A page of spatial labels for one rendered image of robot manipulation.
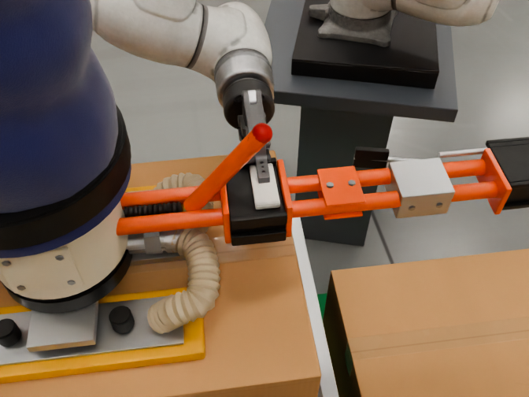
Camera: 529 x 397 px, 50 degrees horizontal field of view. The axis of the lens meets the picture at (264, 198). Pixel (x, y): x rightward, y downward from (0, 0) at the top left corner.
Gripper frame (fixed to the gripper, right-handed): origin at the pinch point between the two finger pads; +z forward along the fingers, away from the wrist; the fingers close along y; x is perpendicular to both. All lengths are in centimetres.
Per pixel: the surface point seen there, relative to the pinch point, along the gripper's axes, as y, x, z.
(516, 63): 105, -139, -157
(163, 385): 13.0, 14.7, 17.3
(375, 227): 107, -50, -72
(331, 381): 46.6, -11.6, 5.9
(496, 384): 53, -45, 8
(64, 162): -17.8, 19.4, 8.6
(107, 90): -19.2, 15.7, 0.6
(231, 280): 12.8, 5.1, 3.4
